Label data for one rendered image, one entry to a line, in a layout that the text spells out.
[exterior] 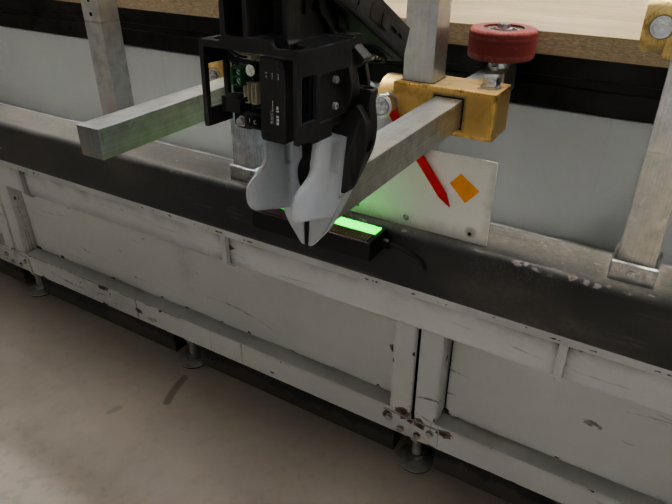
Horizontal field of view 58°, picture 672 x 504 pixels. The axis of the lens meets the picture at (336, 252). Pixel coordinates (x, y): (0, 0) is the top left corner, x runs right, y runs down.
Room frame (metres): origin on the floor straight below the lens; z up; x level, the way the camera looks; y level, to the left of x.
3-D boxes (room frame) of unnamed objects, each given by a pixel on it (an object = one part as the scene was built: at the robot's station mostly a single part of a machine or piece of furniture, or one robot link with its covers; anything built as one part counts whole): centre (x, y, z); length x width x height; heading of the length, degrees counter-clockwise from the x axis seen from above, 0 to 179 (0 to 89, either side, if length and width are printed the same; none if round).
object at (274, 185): (0.39, 0.04, 0.86); 0.06 x 0.03 x 0.09; 148
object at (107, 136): (0.72, 0.12, 0.84); 0.43 x 0.03 x 0.04; 149
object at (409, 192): (0.66, -0.06, 0.75); 0.26 x 0.01 x 0.10; 59
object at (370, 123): (0.39, 0.00, 0.91); 0.05 x 0.02 x 0.09; 58
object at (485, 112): (0.65, -0.12, 0.85); 0.13 x 0.06 x 0.05; 59
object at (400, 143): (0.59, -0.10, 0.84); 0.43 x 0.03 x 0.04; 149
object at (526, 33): (0.76, -0.20, 0.85); 0.08 x 0.08 x 0.11
